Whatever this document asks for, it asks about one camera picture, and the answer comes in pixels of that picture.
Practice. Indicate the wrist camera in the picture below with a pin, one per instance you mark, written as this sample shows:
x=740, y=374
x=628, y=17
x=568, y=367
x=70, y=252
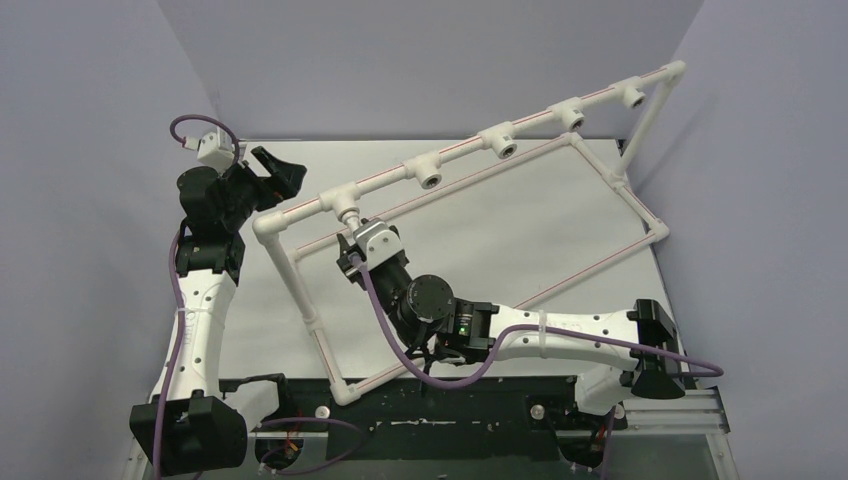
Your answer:
x=364, y=239
x=215, y=150

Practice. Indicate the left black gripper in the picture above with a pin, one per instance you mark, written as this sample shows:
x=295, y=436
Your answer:
x=285, y=178

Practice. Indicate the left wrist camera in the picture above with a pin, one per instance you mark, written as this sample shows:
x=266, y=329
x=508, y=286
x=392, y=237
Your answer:
x=215, y=150

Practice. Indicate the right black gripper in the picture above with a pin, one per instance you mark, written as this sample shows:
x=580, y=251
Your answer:
x=349, y=255

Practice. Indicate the white PVC pipe frame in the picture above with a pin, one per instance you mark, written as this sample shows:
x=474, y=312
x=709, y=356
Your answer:
x=535, y=214

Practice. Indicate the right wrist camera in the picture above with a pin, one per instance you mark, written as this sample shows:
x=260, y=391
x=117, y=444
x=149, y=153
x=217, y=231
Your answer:
x=364, y=239

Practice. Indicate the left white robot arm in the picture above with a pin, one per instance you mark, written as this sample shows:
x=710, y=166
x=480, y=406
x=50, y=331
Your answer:
x=195, y=422

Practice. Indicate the white plastic water faucet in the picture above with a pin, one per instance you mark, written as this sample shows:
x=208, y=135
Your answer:
x=351, y=219

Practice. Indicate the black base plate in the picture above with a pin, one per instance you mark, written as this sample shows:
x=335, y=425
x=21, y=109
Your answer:
x=533, y=418

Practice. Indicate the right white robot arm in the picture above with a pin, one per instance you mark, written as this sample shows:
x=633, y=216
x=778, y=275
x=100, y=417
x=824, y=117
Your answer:
x=450, y=343

